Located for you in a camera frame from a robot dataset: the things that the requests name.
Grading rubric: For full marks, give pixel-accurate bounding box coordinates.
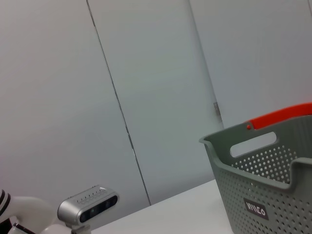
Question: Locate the grey perforated plastic storage bin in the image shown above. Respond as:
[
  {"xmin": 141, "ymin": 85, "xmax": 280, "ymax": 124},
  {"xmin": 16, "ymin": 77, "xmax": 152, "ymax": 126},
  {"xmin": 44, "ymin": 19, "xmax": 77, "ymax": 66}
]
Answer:
[{"xmin": 198, "ymin": 114, "xmax": 312, "ymax": 234}]

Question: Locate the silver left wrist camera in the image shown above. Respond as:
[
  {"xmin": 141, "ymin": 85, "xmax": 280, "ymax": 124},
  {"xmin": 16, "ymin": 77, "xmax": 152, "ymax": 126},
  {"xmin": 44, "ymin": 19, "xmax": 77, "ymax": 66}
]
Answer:
[{"xmin": 57, "ymin": 185, "xmax": 119, "ymax": 234}]

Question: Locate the orange bin handle clip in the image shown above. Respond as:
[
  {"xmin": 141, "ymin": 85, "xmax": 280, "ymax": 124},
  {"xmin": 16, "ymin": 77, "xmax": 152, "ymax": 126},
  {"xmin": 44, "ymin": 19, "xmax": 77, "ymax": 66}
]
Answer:
[{"xmin": 245, "ymin": 102, "xmax": 312, "ymax": 130}]

